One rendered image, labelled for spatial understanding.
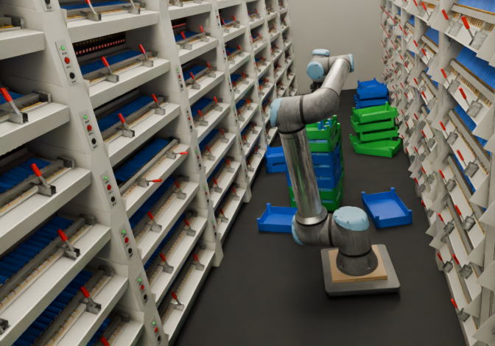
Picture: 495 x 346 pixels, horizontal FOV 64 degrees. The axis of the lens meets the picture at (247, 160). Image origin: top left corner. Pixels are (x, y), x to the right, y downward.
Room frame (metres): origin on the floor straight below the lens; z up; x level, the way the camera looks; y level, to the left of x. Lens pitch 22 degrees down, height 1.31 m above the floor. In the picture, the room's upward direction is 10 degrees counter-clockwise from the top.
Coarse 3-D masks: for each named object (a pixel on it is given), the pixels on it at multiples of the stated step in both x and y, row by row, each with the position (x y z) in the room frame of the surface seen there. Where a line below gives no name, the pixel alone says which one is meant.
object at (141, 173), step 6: (168, 144) 1.73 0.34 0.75; (174, 144) 1.75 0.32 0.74; (162, 150) 1.66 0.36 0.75; (168, 150) 1.69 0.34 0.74; (174, 150) 1.71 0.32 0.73; (156, 156) 1.60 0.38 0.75; (162, 156) 1.63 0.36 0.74; (150, 162) 1.54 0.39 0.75; (156, 162) 1.57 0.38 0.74; (144, 168) 1.49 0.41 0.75; (150, 168) 1.52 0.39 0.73; (138, 174) 1.43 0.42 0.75; (132, 180) 1.38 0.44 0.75; (126, 186) 1.34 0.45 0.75; (120, 192) 1.30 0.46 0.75
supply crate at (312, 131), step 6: (324, 120) 2.35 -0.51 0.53; (336, 120) 2.30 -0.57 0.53; (306, 126) 2.41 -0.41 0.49; (312, 126) 2.39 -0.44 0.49; (336, 126) 2.29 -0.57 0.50; (306, 132) 2.21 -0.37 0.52; (312, 132) 2.19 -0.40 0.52; (318, 132) 2.17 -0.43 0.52; (324, 132) 2.16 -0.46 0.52; (330, 132) 2.16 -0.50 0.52; (312, 138) 2.19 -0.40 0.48; (318, 138) 2.18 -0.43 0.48; (324, 138) 2.16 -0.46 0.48; (330, 138) 2.14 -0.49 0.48
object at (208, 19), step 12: (216, 0) 2.55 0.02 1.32; (192, 24) 2.51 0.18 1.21; (204, 24) 2.49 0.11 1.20; (216, 24) 2.47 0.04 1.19; (216, 48) 2.47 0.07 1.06; (216, 60) 2.48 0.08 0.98; (228, 72) 2.54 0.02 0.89; (228, 120) 2.48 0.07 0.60; (240, 168) 2.47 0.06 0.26; (240, 180) 2.47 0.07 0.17
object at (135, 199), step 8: (160, 136) 1.84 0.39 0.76; (168, 136) 1.83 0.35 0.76; (176, 136) 1.81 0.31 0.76; (184, 136) 1.80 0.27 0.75; (184, 144) 1.80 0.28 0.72; (176, 152) 1.71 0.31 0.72; (128, 160) 1.58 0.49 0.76; (168, 160) 1.62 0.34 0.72; (176, 160) 1.64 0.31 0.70; (120, 168) 1.51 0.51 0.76; (160, 168) 1.55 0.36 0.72; (168, 168) 1.56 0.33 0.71; (152, 176) 1.48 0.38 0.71; (160, 176) 1.48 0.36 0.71; (168, 176) 1.57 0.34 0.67; (120, 184) 1.39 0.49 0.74; (152, 184) 1.42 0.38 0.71; (160, 184) 1.49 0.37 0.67; (136, 192) 1.35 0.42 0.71; (144, 192) 1.35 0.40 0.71; (152, 192) 1.42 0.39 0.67; (128, 200) 1.29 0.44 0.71; (136, 200) 1.29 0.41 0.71; (144, 200) 1.36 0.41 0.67; (128, 208) 1.24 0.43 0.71; (136, 208) 1.30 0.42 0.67; (128, 216) 1.24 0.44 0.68
